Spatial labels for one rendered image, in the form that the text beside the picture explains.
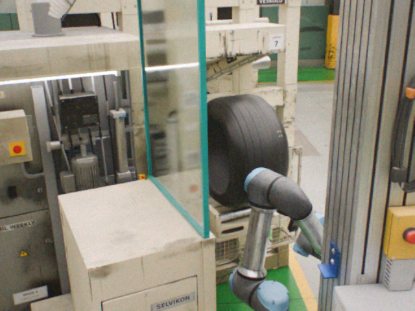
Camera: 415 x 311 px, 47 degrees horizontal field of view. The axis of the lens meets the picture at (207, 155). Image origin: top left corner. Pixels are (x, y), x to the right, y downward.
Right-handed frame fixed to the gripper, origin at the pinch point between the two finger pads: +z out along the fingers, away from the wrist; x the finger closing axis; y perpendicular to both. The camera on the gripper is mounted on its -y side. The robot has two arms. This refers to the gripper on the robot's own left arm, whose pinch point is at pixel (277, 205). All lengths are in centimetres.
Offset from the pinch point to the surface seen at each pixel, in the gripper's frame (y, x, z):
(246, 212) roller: -7.7, 7.6, 17.9
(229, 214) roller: -6.6, 16.5, 18.3
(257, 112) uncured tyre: 43.9, 1.9, 11.9
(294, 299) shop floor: -94, -47, 58
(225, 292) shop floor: -90, -8, 85
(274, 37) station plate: 78, -28, 41
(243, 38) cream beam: 79, -9, 41
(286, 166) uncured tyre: 17.7, -7.3, 2.4
